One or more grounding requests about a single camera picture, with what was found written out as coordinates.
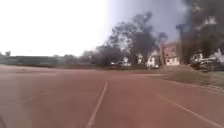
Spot vehicle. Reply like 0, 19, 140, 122
189, 52, 224, 72

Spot long low wall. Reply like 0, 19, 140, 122
0, 55, 80, 66

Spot large dark tree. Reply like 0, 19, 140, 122
105, 11, 168, 69

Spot red brick building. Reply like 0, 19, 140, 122
159, 41, 183, 67

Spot white building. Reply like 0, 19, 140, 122
145, 50, 162, 70

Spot low dark trees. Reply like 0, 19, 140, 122
78, 45, 125, 67

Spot tall dark tree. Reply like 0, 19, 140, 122
175, 0, 224, 64

